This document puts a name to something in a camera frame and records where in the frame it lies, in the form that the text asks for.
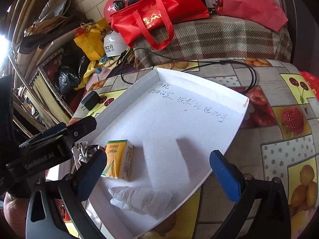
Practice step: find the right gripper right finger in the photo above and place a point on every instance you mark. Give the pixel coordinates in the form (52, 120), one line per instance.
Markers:
(272, 219)

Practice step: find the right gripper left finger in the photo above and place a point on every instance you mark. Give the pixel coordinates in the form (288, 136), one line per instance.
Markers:
(43, 217)

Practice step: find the yellow tissue pack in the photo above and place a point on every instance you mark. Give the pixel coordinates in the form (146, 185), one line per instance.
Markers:
(119, 155)

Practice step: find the white towel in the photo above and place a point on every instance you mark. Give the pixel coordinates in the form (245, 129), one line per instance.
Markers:
(144, 201)

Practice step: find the person's hand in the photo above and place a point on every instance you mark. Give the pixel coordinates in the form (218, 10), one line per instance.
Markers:
(15, 212)

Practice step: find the metal shelf rack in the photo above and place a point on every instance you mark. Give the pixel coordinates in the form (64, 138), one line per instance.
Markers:
(36, 71)

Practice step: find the black power adapter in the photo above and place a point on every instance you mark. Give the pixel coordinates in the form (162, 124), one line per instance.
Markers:
(90, 100)

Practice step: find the black plastic bag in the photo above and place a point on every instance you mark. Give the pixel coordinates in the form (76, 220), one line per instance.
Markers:
(71, 72)

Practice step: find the fruit pattern tablecloth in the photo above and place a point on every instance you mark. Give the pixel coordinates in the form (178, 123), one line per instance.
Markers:
(264, 144)

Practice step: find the white foam tray box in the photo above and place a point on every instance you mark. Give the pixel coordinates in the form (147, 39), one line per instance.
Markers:
(201, 115)

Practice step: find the yellow plastic bag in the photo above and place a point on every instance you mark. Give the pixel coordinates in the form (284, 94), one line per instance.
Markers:
(90, 37)

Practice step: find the white helmet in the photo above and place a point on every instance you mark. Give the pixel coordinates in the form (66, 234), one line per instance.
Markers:
(114, 44)

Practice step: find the red gift bag on chair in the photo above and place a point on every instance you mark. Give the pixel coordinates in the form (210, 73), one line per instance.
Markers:
(312, 81)

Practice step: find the red helmet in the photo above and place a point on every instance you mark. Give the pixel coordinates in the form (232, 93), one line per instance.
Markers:
(113, 6)

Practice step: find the plaid blanket covered furniture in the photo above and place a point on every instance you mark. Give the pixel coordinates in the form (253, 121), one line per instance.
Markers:
(217, 37)

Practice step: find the dull red nonwoven bag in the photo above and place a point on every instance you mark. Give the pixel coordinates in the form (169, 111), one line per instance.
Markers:
(264, 12)

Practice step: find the red tote bag with handles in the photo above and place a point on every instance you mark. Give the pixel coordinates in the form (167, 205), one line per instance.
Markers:
(138, 19)

